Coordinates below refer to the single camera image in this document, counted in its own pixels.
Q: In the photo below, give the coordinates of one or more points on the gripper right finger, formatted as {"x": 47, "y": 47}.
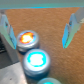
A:
{"x": 70, "y": 30}

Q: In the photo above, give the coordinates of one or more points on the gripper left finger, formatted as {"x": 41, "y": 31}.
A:
{"x": 9, "y": 33}

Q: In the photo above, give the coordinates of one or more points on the red button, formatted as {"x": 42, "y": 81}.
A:
{"x": 26, "y": 39}

